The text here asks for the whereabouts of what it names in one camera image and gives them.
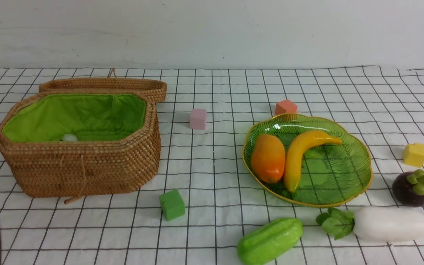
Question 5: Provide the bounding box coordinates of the orange mango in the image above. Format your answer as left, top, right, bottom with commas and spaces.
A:
251, 134, 286, 183

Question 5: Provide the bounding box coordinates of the yellow banana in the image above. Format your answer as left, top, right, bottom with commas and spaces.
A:
283, 130, 343, 193

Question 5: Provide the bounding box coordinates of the pink foam cube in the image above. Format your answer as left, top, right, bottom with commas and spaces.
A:
190, 108, 207, 130

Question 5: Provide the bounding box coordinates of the woven rattan basket lid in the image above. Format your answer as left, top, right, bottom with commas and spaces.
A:
39, 77, 167, 103

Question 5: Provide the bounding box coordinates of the orange foam cube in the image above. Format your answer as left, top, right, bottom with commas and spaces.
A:
274, 99, 298, 116

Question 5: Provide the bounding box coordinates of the green foam cube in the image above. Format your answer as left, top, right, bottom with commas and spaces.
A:
159, 189, 185, 221

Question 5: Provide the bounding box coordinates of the green starfruit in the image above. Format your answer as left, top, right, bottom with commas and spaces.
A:
237, 218, 303, 265

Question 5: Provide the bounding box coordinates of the green glass leaf plate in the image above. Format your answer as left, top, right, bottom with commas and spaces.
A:
242, 113, 372, 208

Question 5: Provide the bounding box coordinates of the woven rattan basket green lining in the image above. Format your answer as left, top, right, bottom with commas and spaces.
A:
0, 89, 161, 204

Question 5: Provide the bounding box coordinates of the white ball in basket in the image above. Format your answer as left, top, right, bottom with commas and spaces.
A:
62, 134, 78, 142

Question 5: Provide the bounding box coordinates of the white checkered tablecloth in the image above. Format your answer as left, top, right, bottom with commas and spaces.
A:
0, 66, 424, 265

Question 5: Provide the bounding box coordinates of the white radish with leaves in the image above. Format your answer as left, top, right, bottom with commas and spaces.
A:
316, 206, 424, 243

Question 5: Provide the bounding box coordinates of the yellow foam cube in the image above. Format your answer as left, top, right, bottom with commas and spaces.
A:
402, 142, 424, 168

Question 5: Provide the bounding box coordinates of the purple mangosteen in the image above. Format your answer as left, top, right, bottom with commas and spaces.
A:
392, 169, 424, 207

